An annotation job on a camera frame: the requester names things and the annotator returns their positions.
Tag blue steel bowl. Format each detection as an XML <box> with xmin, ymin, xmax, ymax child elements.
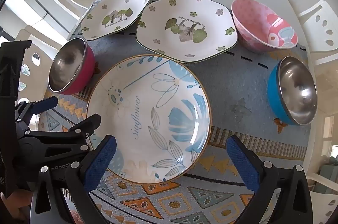
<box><xmin>267</xmin><ymin>56</ymin><xmax>318</xmax><ymax>126</ymax></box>

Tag round blue leaf print plate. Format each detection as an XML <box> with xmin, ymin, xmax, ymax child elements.
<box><xmin>86</xmin><ymin>54</ymin><xmax>212</xmax><ymax>183</ymax></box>

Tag red steel bowl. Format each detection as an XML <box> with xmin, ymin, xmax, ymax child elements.
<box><xmin>48</xmin><ymin>38</ymin><xmax>95</xmax><ymax>96</ymax></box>

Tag blue patterned woven table mat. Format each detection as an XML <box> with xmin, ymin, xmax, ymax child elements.
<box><xmin>42</xmin><ymin>0</ymin><xmax>312</xmax><ymax>224</ymax></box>

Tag pink ceramic bowl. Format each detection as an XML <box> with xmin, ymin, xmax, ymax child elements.
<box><xmin>231</xmin><ymin>0</ymin><xmax>298</xmax><ymax>54</ymax></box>

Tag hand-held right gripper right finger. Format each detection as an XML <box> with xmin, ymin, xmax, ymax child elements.
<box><xmin>226</xmin><ymin>135</ymin><xmax>311</xmax><ymax>224</ymax></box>

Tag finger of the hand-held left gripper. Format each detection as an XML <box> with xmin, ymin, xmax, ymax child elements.
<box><xmin>33</xmin><ymin>113</ymin><xmax>102</xmax><ymax>154</ymax></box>
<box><xmin>14</xmin><ymin>96</ymin><xmax>59</xmax><ymax>135</ymax></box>

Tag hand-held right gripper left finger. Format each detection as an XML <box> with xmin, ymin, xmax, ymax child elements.
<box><xmin>29</xmin><ymin>135</ymin><xmax>118</xmax><ymax>224</ymax></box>

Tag large hexagonal tree print plate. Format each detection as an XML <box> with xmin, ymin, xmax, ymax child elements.
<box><xmin>135</xmin><ymin>0</ymin><xmax>238</xmax><ymax>64</ymax></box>

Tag small hexagonal tree print plate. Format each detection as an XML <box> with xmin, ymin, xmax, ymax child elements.
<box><xmin>80</xmin><ymin>0</ymin><xmax>150</xmax><ymax>41</ymax></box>

